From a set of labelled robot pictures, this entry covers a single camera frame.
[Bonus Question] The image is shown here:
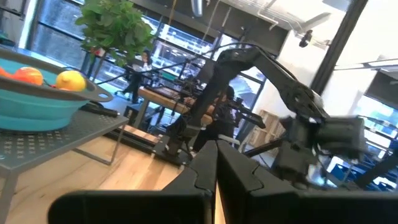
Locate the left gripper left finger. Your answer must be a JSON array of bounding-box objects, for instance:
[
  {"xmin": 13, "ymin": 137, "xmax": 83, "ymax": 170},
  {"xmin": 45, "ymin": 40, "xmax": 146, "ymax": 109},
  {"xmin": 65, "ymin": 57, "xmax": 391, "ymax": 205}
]
[{"xmin": 162, "ymin": 139, "xmax": 218, "ymax": 192}]

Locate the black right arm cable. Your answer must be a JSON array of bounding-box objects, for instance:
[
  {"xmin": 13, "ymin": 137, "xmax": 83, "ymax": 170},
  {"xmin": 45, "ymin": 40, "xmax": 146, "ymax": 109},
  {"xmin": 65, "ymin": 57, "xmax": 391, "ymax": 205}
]
[{"xmin": 93, "ymin": 42, "xmax": 265, "ymax": 86}]

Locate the small orange pear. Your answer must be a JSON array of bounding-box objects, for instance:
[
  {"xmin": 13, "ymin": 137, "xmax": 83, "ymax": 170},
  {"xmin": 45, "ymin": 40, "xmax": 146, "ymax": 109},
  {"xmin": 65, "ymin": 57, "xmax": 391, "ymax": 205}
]
[{"xmin": 12, "ymin": 66, "xmax": 44, "ymax": 86}]

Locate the wooden background table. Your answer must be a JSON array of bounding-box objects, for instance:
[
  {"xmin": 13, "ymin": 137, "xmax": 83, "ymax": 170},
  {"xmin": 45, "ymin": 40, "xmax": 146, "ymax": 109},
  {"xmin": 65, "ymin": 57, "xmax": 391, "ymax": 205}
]
[{"xmin": 132, "ymin": 86, "xmax": 215, "ymax": 129}]

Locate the grey perforated metal shelf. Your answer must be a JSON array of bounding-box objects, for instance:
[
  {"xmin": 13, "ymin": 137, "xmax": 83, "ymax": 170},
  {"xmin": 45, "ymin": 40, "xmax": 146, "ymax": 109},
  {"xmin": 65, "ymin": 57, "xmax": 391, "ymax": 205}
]
[{"xmin": 0, "ymin": 108, "xmax": 130, "ymax": 224}]

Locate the blue collapsible colander bowl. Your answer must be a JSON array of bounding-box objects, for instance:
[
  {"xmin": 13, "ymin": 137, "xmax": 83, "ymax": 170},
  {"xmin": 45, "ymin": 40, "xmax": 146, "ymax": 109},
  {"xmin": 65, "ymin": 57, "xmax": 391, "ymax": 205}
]
[{"xmin": 0, "ymin": 46, "xmax": 114, "ymax": 133}]

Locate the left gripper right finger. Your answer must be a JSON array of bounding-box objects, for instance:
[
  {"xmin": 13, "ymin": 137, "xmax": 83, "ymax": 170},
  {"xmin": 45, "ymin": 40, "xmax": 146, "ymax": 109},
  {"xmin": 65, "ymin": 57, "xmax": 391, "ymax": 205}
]
[{"xmin": 217, "ymin": 139, "xmax": 298, "ymax": 192}]

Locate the person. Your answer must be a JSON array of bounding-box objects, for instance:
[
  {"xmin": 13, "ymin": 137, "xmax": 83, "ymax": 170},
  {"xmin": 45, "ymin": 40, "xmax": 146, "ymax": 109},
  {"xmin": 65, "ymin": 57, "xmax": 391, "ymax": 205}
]
[
  {"xmin": 191, "ymin": 85, "xmax": 237, "ymax": 153},
  {"xmin": 121, "ymin": 49, "xmax": 154, "ymax": 104}
]

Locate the green potted artificial plant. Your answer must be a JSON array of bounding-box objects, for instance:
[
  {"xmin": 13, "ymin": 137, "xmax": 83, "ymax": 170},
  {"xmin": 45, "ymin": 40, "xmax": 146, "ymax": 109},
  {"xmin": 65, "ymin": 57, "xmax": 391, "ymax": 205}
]
[{"xmin": 74, "ymin": 0, "xmax": 156, "ymax": 83}]

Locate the black wall-mounted camera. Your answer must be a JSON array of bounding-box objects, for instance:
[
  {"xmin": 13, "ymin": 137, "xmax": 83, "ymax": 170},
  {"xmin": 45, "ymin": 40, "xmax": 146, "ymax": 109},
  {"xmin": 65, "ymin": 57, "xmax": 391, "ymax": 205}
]
[{"xmin": 298, "ymin": 29, "xmax": 314, "ymax": 49}]

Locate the black knife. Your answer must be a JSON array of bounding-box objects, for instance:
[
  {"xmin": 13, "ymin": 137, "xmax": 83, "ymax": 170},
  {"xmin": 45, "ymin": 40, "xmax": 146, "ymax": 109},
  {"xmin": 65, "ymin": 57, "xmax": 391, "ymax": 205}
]
[{"xmin": 80, "ymin": 102, "xmax": 121, "ymax": 118}]

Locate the yellow lemon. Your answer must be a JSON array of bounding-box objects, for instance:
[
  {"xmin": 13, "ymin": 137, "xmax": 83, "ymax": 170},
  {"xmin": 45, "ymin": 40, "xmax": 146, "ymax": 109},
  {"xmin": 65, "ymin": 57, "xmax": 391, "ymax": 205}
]
[{"xmin": 55, "ymin": 70, "xmax": 87, "ymax": 92}]

